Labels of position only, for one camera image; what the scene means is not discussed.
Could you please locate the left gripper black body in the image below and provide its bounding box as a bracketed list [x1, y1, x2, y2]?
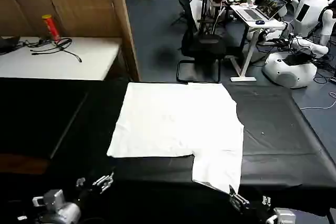
[70, 184, 102, 209]

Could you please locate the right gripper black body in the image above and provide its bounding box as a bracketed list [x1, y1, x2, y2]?
[242, 202, 276, 223]

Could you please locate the brown wooden board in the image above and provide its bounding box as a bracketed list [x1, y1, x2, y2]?
[0, 152, 51, 175]

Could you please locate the black table cover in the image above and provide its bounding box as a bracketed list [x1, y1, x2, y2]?
[0, 77, 336, 224]

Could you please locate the white t-shirt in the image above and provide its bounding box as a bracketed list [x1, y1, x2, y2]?
[106, 82, 246, 195]

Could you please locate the white side table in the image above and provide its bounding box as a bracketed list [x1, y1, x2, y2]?
[0, 36, 123, 81]

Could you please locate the red can yellow lid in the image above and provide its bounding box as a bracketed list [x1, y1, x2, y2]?
[41, 14, 62, 42]

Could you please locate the black bag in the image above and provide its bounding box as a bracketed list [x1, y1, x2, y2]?
[0, 35, 22, 55]

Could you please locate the white standing desk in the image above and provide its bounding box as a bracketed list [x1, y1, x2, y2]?
[229, 1, 286, 83]

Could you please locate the black office chair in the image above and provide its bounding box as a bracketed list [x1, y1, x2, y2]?
[176, 0, 228, 83]

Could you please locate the wooden partition screen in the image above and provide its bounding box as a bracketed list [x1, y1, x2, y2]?
[0, 0, 142, 82]

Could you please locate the white humanoid robot wheeled base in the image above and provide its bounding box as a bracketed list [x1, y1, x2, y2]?
[261, 0, 336, 89]

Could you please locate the open silver laptop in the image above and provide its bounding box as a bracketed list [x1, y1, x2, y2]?
[235, 0, 288, 22]

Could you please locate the white cloth on chair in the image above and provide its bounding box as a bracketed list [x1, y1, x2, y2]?
[190, 0, 203, 23]

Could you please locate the white floor cable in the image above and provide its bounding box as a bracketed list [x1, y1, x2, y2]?
[299, 90, 336, 111]

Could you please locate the black headset cable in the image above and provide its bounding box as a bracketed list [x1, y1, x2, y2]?
[24, 37, 83, 63]

